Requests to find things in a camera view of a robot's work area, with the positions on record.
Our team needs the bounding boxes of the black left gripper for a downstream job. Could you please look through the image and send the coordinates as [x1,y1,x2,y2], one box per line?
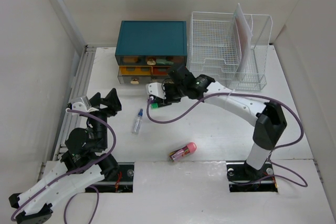
[89,88,120,150]

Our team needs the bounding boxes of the green highlighter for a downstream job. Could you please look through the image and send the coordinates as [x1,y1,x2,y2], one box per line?
[150,103,165,109]

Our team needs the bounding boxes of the small drawer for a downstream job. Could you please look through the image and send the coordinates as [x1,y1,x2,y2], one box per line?
[150,64,185,84]
[118,66,152,84]

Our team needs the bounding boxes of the green capsule stapler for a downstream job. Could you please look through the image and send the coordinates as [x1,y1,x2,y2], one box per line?
[156,59,174,66]

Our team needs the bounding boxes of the transparent drawer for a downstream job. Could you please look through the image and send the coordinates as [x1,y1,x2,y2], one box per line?
[115,56,186,66]

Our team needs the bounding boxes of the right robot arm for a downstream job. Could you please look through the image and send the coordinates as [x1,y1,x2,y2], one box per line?
[159,64,287,180]

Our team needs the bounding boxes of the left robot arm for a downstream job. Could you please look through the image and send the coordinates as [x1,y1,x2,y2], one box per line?
[8,88,122,223]

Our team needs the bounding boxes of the small clear spray bottle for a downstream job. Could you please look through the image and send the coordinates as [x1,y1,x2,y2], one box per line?
[131,108,143,135]

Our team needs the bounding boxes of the teal drawer cabinet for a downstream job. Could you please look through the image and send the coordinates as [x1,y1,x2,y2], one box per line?
[114,20,188,85]

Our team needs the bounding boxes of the pink capped clip tube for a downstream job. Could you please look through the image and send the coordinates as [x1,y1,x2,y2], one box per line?
[169,142,197,163]

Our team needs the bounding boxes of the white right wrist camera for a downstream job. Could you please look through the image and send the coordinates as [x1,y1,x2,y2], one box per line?
[145,82,166,100]

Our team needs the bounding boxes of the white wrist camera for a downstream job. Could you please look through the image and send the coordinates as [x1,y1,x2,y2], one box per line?
[145,82,166,100]
[66,95,92,113]

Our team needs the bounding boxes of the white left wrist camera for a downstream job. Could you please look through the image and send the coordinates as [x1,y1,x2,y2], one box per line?
[66,95,92,113]

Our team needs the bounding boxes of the aluminium rail on left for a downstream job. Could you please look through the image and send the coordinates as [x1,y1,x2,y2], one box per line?
[50,46,97,161]

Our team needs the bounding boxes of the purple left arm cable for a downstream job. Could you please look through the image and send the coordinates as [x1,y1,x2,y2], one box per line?
[10,107,118,223]

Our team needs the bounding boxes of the white wire stacking tray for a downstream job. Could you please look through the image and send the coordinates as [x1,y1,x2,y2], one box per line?
[187,12,242,87]

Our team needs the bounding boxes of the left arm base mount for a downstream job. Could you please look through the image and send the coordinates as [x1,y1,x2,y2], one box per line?
[93,163,134,193]

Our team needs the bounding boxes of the white wire file holder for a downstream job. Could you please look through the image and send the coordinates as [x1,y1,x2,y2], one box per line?
[229,14,272,92]

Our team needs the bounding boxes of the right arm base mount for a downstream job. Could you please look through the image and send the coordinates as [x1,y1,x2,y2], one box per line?
[226,161,278,193]

